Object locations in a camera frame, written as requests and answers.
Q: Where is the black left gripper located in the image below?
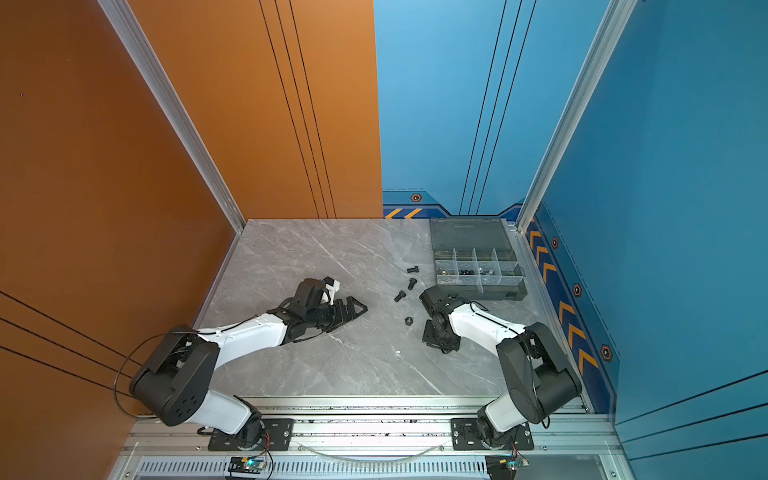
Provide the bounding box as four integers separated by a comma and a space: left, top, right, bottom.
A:
306, 296, 369, 332

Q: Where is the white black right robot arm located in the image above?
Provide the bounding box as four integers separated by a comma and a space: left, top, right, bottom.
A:
423, 298, 582, 448

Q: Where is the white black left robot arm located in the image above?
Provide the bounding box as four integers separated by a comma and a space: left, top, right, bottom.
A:
129, 296, 368, 445

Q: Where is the grey plastic organizer box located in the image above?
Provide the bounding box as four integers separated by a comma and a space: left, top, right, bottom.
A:
429, 217, 527, 302

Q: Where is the right green circuit board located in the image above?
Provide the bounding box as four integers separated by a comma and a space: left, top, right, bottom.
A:
485, 455, 530, 480

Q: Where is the green circuit board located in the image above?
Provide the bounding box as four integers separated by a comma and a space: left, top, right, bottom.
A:
485, 455, 530, 480
227, 456, 269, 478

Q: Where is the left green circuit board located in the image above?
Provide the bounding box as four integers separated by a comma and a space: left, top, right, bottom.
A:
227, 456, 269, 478

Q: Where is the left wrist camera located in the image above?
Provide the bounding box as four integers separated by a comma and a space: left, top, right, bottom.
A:
321, 277, 341, 304

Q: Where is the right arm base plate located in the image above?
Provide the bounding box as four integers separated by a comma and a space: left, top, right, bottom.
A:
450, 417, 535, 451

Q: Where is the aluminium front rail frame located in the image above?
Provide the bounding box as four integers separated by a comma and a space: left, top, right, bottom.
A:
113, 392, 637, 480

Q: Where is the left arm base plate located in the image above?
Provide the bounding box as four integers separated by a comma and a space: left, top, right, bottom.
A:
208, 418, 295, 453

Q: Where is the aluminium corner post right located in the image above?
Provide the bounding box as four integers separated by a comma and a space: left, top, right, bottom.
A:
516, 0, 638, 234

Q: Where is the aluminium corner post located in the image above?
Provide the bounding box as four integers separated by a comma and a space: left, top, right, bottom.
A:
98, 0, 246, 235
516, 0, 638, 234

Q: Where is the aluminium corner post left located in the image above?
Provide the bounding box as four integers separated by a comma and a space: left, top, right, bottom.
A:
98, 0, 246, 235

